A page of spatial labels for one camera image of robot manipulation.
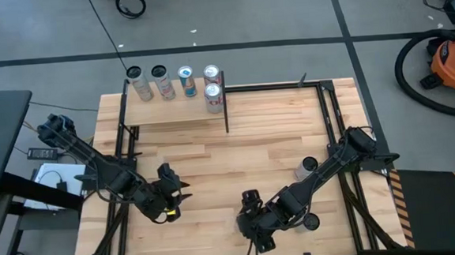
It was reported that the black coiled cable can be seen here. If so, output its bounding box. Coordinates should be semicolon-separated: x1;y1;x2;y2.
115;0;148;21

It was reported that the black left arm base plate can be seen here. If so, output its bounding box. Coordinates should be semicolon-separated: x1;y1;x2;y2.
73;156;139;192

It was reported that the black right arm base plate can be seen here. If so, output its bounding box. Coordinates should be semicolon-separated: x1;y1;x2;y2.
331;151;401;174

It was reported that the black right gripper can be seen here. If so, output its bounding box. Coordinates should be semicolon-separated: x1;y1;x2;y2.
235;187;286;255

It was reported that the white Celsius Tropical Vibe can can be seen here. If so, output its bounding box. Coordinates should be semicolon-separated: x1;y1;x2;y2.
125;64;155;103

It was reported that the blue Red Bull can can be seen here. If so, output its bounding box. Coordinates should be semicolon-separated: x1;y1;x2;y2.
176;65;198;99

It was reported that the white paper box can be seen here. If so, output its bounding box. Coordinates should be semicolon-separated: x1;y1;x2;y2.
21;159;90;212

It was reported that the black floor cable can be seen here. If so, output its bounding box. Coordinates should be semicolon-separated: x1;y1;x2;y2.
86;0;129;73

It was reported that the black hazard-striped mat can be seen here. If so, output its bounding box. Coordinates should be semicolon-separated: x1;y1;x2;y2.
388;165;455;255

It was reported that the silver Diet Coke can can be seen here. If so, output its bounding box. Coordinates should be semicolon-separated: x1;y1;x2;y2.
203;82;225;115
202;63;222;86

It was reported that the black aluminium table frame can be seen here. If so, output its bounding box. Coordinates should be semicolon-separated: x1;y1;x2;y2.
62;75;410;255

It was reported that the black power adapter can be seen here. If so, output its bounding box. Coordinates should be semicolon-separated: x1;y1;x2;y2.
25;145;59;163

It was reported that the white Celsius can yellow band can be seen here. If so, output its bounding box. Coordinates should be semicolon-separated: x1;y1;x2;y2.
294;212;322;234

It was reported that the white Celsius Peach Vibe can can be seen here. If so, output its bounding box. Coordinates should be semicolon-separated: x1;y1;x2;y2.
150;62;178;102
292;156;320;182

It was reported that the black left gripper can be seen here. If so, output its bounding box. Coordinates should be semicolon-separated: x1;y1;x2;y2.
134;161;194;226

